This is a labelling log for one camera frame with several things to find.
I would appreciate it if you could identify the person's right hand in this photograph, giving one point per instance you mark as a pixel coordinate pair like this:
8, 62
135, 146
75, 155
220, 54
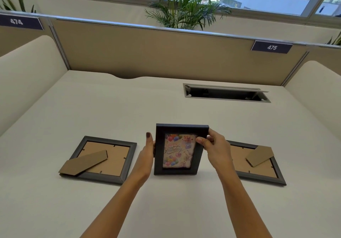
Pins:
219, 152

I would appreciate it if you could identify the person's left hand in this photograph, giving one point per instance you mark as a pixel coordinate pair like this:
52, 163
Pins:
145, 158

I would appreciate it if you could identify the person's right thumb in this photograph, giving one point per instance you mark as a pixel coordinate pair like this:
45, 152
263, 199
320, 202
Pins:
202, 141

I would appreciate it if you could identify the person's left thumb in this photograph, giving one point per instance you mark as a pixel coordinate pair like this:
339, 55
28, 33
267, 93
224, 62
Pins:
149, 140

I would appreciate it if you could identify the black frame with colourful card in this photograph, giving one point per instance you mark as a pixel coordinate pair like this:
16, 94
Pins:
159, 150

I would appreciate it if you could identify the person's right forearm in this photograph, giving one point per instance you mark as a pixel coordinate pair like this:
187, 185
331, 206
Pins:
239, 203

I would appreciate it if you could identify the person's left forearm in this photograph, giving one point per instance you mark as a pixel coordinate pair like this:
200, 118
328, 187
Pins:
117, 203

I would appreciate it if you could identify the colourful balloon greeting card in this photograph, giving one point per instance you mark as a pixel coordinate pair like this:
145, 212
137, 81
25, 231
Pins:
177, 151

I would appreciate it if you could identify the beige desk partition panel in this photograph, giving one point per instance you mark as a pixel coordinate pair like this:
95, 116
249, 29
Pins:
159, 51

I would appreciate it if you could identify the navy number label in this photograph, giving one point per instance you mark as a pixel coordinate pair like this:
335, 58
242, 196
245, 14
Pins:
271, 47
18, 22

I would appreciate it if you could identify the white curved side divider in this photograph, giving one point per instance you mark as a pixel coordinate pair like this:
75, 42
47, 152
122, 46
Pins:
317, 91
29, 73

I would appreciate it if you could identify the large green palm plant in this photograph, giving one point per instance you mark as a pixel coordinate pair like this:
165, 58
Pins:
183, 6

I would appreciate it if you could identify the small green plant tip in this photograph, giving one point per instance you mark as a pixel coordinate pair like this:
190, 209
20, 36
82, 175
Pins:
336, 41

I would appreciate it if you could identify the black frame with long stand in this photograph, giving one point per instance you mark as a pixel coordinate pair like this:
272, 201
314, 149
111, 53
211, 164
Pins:
106, 166

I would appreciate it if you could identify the black frame with short stand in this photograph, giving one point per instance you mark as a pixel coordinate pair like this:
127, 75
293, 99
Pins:
255, 172

